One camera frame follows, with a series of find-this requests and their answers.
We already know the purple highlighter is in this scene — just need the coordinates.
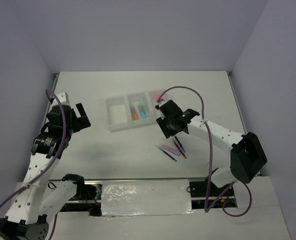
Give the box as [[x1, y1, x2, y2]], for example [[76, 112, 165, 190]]
[[159, 143, 181, 157]]

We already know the pink capped glue bottle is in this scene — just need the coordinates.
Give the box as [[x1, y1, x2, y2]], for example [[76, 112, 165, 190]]
[[155, 94, 164, 102]]

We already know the blue highlighter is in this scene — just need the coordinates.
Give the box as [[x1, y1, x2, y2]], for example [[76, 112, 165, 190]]
[[137, 104, 148, 119]]

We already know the orange capped highlighter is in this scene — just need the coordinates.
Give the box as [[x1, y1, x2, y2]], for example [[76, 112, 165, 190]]
[[130, 105, 139, 121]]

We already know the green capped highlighter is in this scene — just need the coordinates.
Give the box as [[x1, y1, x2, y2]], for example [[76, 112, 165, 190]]
[[140, 99, 146, 107]]

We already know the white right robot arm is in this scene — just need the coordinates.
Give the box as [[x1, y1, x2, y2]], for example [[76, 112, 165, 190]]
[[155, 100, 268, 196]]

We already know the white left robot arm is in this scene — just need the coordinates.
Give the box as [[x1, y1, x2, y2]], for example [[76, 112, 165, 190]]
[[0, 102, 91, 240]]

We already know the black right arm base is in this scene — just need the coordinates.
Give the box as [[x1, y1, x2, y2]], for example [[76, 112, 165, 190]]
[[186, 178, 228, 198]]

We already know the dark blue pen refill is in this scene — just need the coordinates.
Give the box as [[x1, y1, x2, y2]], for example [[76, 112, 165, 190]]
[[174, 136, 186, 155]]

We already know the red pen refill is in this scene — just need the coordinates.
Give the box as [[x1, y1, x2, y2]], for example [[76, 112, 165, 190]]
[[172, 140, 187, 159]]

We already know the white three-compartment tray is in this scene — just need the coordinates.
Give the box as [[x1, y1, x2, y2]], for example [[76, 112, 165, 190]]
[[103, 88, 170, 133]]

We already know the silver foil tape sheet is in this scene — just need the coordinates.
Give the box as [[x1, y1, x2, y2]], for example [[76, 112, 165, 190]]
[[101, 179, 194, 217]]

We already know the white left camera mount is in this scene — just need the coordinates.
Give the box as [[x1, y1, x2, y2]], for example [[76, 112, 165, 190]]
[[50, 92, 71, 108]]

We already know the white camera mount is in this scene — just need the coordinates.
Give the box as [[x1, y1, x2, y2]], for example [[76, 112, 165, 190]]
[[155, 98, 166, 110], [50, 92, 71, 108]]

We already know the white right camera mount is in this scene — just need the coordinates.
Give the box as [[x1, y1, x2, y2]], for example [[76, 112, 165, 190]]
[[155, 98, 166, 110]]

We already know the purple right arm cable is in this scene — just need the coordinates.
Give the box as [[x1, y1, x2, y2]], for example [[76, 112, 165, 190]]
[[159, 86, 253, 217]]

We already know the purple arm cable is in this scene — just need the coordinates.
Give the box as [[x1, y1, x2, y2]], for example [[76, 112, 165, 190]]
[[0, 89, 69, 238], [159, 86, 253, 217]]

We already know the aluminium table edge rail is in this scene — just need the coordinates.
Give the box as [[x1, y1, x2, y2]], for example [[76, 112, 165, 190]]
[[227, 71, 261, 184]]

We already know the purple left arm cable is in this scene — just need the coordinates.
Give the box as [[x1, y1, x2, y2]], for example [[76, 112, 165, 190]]
[[0, 89, 69, 238]]

